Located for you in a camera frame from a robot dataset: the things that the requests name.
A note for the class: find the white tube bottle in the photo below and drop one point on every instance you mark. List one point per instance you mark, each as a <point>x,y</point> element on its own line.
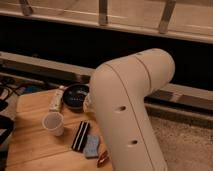
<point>56,101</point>

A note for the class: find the dark object left edge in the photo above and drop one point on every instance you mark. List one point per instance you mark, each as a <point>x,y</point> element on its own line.
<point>7,124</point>

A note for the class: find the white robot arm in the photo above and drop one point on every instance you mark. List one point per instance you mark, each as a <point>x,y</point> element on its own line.
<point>117,90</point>

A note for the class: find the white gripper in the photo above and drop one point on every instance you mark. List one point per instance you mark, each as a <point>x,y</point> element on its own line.
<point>87,104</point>

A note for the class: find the red brown oblong object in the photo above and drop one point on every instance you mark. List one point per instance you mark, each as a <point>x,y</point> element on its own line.
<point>102,159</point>

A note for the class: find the blue grey sponge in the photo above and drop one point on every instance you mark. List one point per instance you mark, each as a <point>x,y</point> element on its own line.
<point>91,147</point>

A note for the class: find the metal bracket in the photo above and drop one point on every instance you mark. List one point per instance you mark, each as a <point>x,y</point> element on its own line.
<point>166,16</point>
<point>26,8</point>
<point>103,18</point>

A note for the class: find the metal bracket left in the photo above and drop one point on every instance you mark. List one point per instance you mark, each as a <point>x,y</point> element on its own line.
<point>26,8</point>

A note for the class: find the metal bracket middle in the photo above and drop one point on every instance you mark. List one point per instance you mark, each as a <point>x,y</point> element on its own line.
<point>103,18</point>

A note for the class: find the metal bracket right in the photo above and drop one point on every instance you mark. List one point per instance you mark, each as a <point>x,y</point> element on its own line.
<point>166,16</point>

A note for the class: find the black ceramic bowl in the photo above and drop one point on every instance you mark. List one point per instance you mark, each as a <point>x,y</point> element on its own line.
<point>74,96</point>

